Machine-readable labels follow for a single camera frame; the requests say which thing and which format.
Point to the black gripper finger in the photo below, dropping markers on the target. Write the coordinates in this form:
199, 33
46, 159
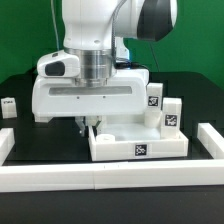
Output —
97, 122
80, 123

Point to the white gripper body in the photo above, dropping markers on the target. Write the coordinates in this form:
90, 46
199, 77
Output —
124, 94

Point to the white square tabletop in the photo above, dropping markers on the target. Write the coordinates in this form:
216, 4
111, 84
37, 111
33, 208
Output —
126, 137

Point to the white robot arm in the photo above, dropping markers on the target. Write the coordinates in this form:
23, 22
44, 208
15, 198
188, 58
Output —
87, 79

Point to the white front barrier wall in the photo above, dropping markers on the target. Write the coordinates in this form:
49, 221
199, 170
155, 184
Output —
111, 175

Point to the white barrier wall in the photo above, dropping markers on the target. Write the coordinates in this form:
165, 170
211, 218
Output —
7, 142
111, 175
211, 139

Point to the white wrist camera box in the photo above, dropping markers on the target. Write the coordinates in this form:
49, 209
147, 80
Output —
58, 64

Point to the white left barrier wall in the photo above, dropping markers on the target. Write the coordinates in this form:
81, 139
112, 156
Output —
7, 142

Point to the white right barrier wall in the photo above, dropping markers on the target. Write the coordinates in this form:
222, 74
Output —
211, 139

